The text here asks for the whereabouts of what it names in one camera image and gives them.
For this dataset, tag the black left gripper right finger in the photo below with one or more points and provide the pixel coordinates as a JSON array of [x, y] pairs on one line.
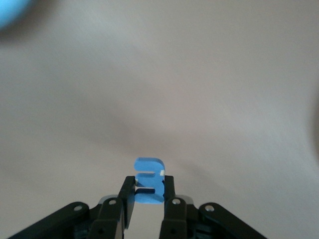
[[179, 216]]

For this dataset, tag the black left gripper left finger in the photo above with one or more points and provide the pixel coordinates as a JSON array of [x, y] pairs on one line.
[[109, 216]]

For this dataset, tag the blue letter m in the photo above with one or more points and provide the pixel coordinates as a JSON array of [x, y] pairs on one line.
[[149, 166]]

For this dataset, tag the brown table cover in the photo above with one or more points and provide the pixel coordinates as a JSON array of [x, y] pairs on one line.
[[174, 87]]

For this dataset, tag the blue round plate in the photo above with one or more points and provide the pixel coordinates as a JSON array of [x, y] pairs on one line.
[[10, 12]]

